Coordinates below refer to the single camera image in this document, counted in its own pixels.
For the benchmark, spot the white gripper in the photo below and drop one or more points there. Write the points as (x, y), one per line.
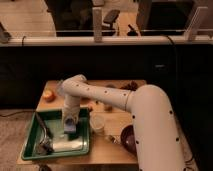
(70, 113)

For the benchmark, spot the blue sponge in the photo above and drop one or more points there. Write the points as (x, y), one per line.
(69, 126)

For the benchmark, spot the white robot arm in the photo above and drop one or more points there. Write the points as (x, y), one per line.
(156, 135)

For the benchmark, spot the green plastic tray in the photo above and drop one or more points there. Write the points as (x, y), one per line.
(53, 120)

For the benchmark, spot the white cloth in tray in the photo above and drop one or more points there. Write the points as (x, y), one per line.
(67, 146)

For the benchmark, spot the orange apple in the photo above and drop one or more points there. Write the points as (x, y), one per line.
(48, 95)

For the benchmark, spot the white paper cup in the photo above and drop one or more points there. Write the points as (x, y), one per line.
(97, 124)

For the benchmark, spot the small blue cup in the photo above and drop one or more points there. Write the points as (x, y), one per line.
(110, 86)

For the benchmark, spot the small metal utensil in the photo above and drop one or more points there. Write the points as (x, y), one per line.
(112, 139)

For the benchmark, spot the purple bowl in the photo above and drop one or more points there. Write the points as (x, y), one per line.
(128, 140)

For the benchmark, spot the dark brown pinecone item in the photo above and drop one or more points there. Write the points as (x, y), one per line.
(133, 86)

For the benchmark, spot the black office chair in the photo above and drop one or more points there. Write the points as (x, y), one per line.
(108, 21)

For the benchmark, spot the white horizontal rail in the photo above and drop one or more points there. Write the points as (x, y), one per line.
(105, 41)

